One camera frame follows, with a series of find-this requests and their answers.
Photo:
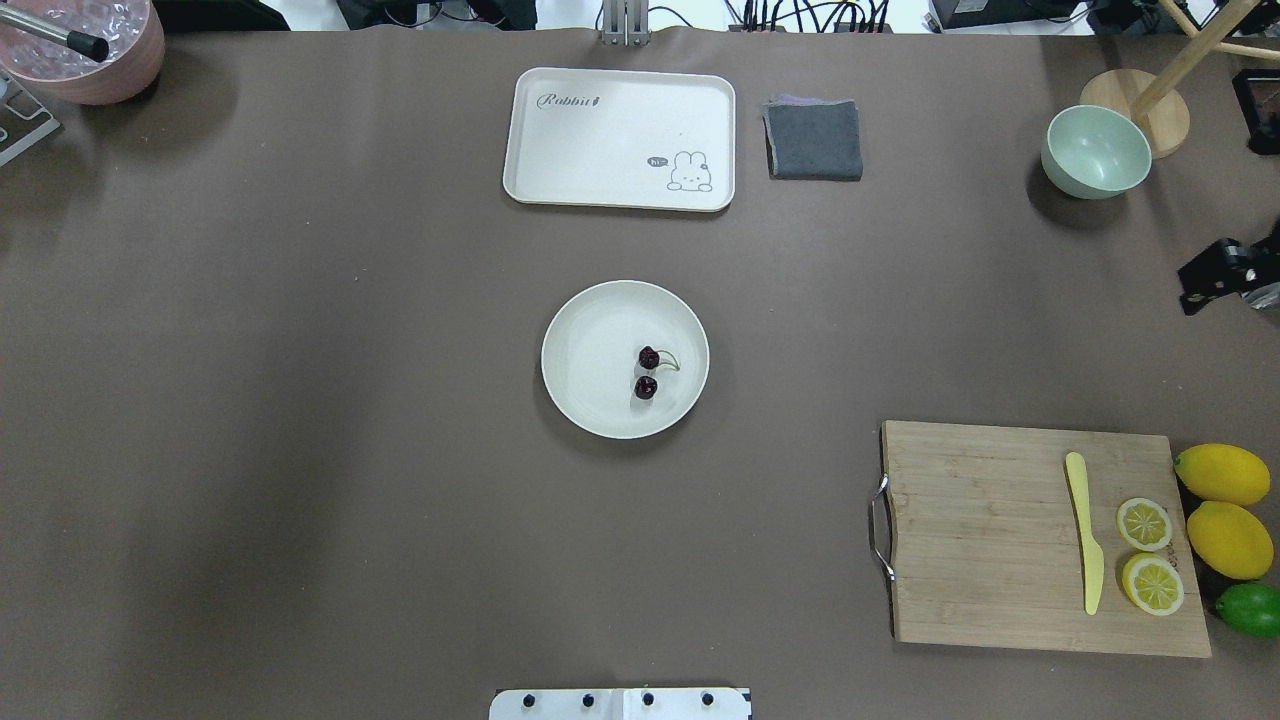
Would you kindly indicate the round cream plate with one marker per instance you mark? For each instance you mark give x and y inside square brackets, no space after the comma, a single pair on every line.
[588,358]

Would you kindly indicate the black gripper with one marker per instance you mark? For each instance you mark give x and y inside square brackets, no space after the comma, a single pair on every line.
[1212,273]

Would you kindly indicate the yellow lemon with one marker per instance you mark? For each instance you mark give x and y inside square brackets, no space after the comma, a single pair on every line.
[1223,473]
[1231,540]

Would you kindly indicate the wooden cutting board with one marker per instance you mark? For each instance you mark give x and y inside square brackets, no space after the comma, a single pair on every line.
[981,547]

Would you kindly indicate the yellow plastic knife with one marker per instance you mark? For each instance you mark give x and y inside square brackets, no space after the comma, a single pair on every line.
[1093,557]

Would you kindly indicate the lemon half slice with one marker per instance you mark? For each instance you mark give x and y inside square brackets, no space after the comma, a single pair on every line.
[1144,524]
[1152,584]

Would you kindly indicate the mint green bowl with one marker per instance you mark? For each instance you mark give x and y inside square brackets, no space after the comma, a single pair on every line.
[1094,153]

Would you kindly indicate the pink bowl with ice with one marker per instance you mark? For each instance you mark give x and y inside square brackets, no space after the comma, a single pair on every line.
[134,36]

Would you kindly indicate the green lime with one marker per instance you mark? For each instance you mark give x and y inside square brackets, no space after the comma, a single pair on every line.
[1251,608]

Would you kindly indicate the dark red cherry pair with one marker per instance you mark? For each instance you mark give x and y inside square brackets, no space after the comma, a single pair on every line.
[651,360]

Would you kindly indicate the folded grey cloth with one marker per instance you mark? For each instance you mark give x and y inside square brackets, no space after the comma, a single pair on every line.
[812,139]

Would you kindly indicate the dark wooden box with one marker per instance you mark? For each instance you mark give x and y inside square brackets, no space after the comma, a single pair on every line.
[1257,92]

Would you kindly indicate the wooden mug tree stand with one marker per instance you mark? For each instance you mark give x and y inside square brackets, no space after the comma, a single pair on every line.
[1153,103]

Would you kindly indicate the cream rabbit tray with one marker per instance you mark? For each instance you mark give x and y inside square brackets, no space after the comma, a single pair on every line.
[622,139]

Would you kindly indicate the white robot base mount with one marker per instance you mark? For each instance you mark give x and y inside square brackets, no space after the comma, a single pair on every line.
[623,703]

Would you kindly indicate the aluminium frame post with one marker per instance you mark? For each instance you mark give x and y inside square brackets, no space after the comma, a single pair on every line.
[625,23]

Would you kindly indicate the white wire cup rack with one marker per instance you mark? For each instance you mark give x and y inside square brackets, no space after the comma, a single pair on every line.
[25,121]

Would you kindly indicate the metal scoop with black handle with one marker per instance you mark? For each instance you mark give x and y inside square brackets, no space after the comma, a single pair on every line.
[93,47]

